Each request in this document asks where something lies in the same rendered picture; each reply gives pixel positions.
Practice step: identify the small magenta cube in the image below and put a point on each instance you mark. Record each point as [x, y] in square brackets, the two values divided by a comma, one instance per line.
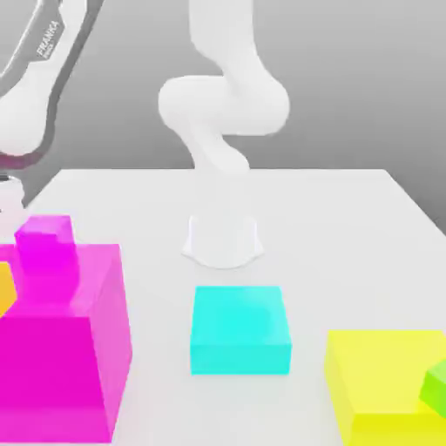
[43, 258]

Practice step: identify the large yellow box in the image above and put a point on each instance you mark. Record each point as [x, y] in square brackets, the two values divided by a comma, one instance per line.
[376, 379]

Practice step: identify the large magenta box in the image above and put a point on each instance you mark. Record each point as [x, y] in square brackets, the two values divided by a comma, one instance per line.
[45, 376]

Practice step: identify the small orange cube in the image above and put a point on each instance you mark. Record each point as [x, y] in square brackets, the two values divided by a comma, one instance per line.
[5, 289]

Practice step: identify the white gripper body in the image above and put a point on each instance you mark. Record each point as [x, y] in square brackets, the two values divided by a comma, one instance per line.
[9, 198]

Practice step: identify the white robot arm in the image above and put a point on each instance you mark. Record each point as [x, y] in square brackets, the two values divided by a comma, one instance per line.
[223, 111]

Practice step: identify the large cyan box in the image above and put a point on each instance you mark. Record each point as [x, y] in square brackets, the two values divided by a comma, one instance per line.
[240, 331]

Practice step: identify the small green cube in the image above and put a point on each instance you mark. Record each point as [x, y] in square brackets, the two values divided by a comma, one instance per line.
[435, 386]

